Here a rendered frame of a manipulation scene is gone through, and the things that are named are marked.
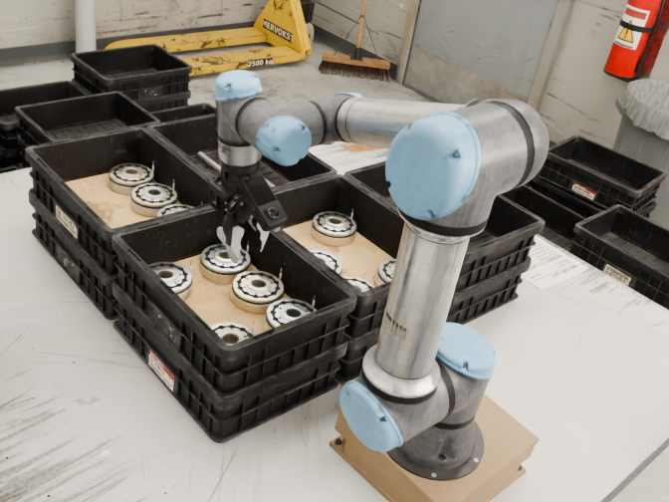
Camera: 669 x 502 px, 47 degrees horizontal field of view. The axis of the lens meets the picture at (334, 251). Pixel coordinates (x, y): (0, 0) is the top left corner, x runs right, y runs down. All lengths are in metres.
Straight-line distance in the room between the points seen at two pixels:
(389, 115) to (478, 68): 3.70
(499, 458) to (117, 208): 0.99
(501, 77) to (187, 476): 3.74
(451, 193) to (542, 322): 1.08
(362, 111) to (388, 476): 0.62
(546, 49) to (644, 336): 2.77
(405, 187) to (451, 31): 4.06
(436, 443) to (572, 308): 0.80
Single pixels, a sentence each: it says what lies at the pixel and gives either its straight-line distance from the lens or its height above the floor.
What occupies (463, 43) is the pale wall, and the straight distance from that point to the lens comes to 4.90.
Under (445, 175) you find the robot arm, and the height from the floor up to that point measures 1.38.
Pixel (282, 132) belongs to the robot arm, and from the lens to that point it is 1.19.
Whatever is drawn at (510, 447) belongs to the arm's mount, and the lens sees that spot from 1.43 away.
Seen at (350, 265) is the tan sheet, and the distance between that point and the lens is 1.69.
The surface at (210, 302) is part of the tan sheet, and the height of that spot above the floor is 0.83.
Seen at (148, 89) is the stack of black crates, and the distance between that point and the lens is 3.24.
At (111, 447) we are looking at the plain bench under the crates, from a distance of 1.43.
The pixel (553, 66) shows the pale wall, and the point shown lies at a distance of 4.58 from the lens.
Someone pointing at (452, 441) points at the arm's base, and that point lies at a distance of 1.32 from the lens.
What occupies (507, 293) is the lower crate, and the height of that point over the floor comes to 0.74.
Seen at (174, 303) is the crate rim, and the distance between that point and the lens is 1.36.
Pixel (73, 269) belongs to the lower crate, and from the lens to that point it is 1.77.
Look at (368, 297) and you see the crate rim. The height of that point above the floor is 0.93.
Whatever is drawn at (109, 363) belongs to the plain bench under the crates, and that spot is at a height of 0.70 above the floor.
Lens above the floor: 1.76
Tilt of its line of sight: 32 degrees down
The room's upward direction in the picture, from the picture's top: 10 degrees clockwise
